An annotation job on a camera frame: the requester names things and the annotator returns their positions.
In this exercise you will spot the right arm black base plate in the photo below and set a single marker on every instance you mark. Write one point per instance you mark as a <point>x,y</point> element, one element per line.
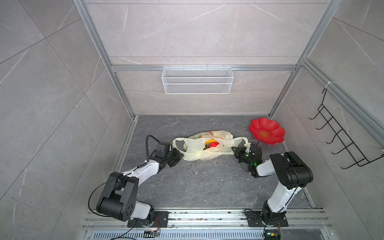
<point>261,219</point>

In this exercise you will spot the cream translucent plastic bag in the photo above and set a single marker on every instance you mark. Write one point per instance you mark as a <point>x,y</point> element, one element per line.
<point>193,148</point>

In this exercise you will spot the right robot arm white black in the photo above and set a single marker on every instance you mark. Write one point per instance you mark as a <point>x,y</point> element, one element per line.
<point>293,175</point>

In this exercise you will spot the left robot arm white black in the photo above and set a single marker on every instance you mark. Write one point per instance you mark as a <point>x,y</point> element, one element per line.
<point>118,199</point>

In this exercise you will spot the black wire hook rack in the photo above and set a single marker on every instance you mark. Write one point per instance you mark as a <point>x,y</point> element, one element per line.
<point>340,134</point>

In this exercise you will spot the aluminium rail frame front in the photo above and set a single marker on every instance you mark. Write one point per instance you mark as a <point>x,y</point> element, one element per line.
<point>212,224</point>

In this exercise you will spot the fake yellow banana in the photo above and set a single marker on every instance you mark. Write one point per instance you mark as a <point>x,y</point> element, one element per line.
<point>206,144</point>

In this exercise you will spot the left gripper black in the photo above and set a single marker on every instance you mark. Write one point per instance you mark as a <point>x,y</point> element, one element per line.
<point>179,156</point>

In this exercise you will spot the white wire mesh basket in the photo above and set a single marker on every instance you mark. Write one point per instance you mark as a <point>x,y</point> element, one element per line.
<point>199,80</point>

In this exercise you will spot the red flower-shaped plastic plate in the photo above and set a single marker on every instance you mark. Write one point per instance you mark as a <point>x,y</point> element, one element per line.
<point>267,131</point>

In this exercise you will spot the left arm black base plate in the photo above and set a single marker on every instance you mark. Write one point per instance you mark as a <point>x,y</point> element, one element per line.
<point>161,218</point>

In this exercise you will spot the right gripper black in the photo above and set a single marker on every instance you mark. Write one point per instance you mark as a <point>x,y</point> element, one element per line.
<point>240,150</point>

